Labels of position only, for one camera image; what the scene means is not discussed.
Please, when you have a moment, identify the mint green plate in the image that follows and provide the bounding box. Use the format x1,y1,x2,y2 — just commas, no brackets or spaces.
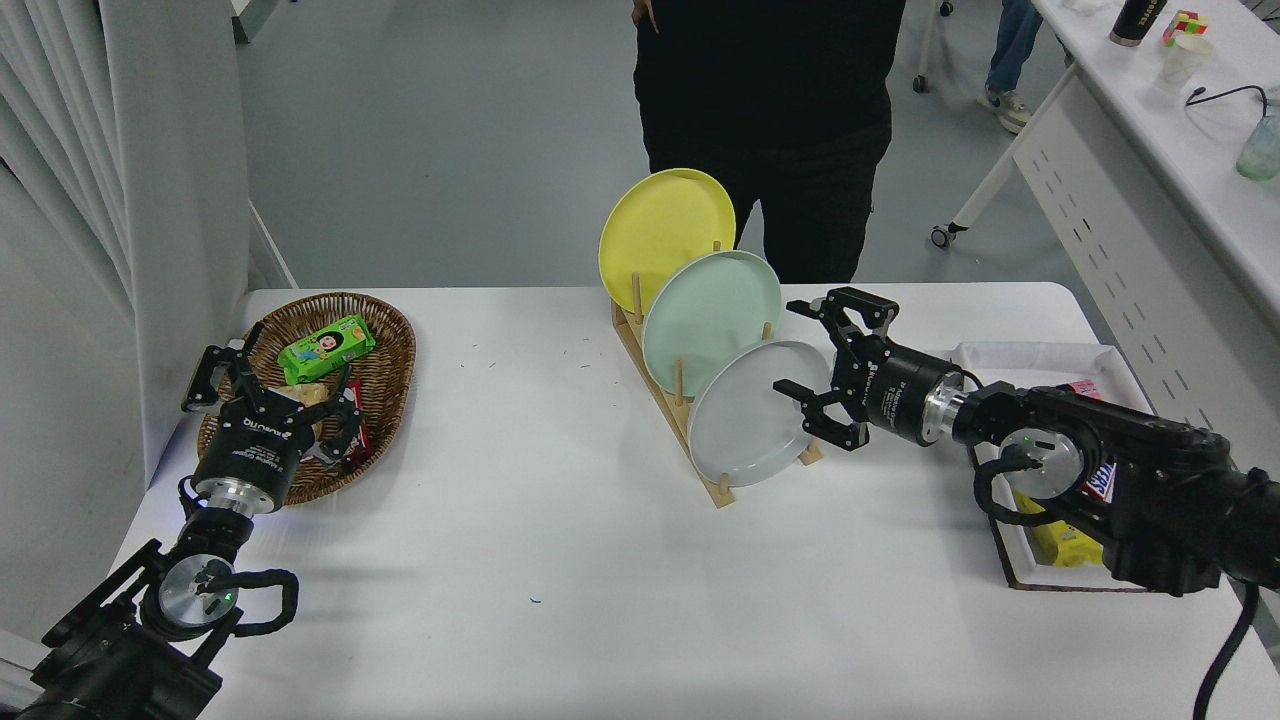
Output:
641,250,783,398

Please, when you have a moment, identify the grey plate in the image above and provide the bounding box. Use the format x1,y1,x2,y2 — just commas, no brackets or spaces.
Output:
686,340,833,488

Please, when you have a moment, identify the white side table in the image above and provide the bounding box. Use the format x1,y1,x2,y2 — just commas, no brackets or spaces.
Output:
930,0,1280,471

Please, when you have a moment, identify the yellow snack pack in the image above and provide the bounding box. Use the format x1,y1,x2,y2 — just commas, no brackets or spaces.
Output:
1012,490,1105,569

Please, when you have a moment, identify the wooden plate rack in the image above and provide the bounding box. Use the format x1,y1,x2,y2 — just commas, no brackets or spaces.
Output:
610,240,824,509

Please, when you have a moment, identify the black cable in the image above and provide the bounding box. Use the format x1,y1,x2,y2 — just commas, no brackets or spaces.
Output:
1186,85,1271,119

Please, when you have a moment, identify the yellow plate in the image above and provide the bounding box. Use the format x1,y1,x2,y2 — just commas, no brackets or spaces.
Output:
598,168,737,316

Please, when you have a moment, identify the white caster leg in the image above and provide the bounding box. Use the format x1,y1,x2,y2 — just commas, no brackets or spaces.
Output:
912,0,954,94

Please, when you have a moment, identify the brown wicker basket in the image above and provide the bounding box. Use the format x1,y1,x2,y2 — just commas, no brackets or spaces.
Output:
196,292,417,506

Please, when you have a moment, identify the white paper cup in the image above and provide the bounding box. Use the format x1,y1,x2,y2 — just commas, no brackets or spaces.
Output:
1160,36,1216,89

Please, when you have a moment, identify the green snack pack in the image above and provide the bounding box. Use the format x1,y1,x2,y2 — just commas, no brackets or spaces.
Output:
277,314,377,387

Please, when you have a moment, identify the white tray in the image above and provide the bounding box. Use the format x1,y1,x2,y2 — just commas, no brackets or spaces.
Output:
948,341,1151,594

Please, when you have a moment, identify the black bottle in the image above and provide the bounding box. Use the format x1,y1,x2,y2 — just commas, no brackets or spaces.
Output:
1109,0,1169,48

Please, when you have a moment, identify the person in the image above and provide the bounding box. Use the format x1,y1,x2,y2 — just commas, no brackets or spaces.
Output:
633,0,907,285
977,0,1046,135

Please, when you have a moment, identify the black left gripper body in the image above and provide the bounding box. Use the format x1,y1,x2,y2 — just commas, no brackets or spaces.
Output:
193,402,319,499

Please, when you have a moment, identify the red snack bar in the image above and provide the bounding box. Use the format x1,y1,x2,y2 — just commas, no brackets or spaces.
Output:
340,378,373,463

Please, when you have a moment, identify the white pleated curtain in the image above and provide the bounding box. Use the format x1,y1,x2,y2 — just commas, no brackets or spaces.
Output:
0,0,141,641

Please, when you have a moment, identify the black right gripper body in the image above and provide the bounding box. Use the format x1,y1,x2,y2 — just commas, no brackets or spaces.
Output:
836,336,959,445

